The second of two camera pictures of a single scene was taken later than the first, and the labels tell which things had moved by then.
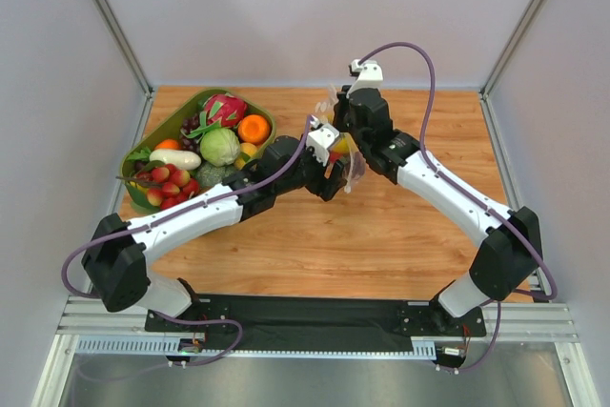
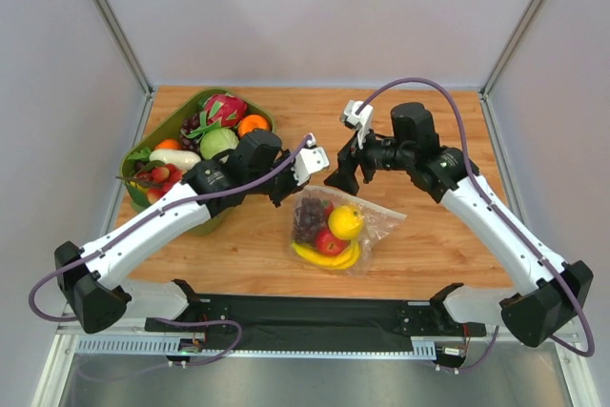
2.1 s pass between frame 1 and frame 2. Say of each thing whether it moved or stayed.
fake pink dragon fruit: stayed
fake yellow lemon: moved
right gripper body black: moved
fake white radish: stayed
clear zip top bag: moved
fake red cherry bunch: stayed
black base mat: stayed
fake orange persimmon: stayed
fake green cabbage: stayed
